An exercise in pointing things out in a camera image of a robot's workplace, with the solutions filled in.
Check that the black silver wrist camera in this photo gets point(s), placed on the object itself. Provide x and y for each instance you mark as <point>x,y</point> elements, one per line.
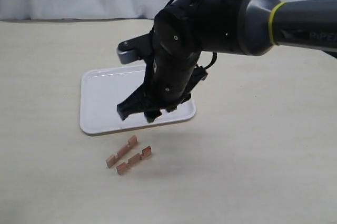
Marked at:
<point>137,48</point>

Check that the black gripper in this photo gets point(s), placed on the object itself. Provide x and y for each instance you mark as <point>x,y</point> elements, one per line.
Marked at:
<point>168,84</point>

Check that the notched wooden piece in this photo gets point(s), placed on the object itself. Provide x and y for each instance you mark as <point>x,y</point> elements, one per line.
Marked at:
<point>113,159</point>
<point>134,160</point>

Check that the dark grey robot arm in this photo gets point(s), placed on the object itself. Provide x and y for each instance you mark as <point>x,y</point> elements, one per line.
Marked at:
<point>186,28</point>

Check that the white rectangular plastic tray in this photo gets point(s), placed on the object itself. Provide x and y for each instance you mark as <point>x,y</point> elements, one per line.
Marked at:
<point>103,89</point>

